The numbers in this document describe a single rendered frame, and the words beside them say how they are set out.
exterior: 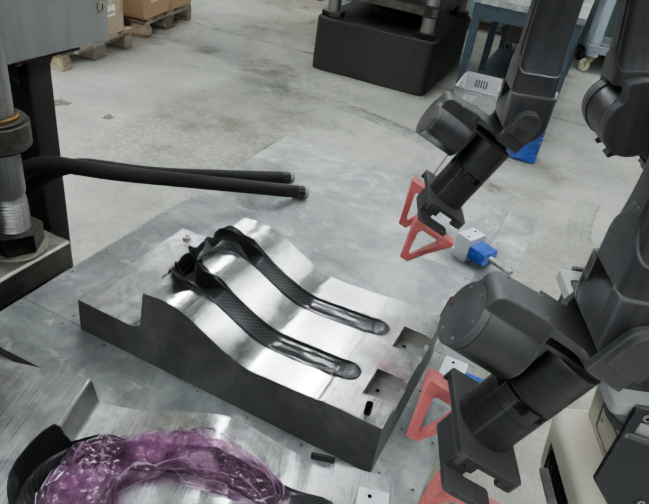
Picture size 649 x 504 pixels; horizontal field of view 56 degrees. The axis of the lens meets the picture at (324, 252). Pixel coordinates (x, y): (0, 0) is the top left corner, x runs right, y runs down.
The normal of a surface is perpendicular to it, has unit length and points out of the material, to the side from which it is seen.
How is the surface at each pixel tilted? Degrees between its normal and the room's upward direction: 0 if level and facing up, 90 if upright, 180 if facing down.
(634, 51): 83
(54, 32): 90
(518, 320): 90
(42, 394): 0
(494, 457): 27
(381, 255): 0
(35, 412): 0
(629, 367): 90
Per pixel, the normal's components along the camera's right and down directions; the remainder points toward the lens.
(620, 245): -0.99, -0.15
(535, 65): -0.10, 0.34
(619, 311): -0.08, 0.54
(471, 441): 0.56, -0.66
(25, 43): 0.89, 0.34
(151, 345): -0.44, 0.44
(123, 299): 0.13, -0.82
